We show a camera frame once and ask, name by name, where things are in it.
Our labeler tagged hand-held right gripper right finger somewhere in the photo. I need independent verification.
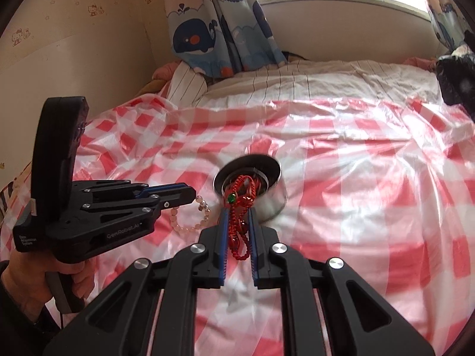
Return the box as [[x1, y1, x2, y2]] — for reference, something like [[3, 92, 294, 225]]
[[248, 208, 436, 356]]

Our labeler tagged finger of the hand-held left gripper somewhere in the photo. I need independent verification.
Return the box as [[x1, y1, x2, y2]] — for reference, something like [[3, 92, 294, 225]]
[[72, 180, 188, 203], [69, 186, 197, 228]]

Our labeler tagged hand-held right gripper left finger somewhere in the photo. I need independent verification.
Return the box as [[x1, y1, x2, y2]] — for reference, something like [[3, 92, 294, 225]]
[[42, 208, 229, 356]]

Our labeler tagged red cord necklace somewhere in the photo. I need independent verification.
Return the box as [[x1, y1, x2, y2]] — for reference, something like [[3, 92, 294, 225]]
[[222, 174, 260, 261]]

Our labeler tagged pink bead bracelet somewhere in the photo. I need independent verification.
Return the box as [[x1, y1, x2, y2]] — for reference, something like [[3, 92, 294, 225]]
[[169, 196, 212, 232]]

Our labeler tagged round metal tin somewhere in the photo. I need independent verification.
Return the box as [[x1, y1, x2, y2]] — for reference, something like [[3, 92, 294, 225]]
[[213, 154, 289, 225]]

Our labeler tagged person's left forearm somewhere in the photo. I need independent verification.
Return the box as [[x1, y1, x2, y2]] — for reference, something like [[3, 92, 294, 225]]
[[0, 263, 62, 356]]

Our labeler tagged person's left hand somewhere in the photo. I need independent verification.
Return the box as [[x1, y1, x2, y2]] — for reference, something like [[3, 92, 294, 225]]
[[0, 256, 95, 323]]

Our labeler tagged black striped cloth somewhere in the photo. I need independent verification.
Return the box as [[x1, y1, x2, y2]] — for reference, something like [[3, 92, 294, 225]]
[[0, 178, 23, 227]]

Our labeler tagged pink cloth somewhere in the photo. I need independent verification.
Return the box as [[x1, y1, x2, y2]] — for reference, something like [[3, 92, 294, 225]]
[[139, 62, 182, 93], [403, 56, 438, 71]]

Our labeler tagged red checkered plastic sheet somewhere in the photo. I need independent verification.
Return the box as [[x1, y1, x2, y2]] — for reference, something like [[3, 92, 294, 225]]
[[0, 94, 475, 356]]

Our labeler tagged whale print curtain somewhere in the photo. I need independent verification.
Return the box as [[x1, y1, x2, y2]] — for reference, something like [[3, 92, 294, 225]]
[[165, 0, 288, 78], [423, 0, 472, 50]]

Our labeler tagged white striped quilt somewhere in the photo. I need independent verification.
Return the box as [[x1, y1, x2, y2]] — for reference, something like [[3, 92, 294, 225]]
[[165, 59, 446, 112]]

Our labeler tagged black clothing pile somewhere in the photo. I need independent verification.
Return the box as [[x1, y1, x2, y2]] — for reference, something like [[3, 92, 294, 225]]
[[436, 42, 475, 119]]

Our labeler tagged black cable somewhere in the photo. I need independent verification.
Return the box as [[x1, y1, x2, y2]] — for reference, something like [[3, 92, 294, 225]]
[[44, 297, 67, 332]]

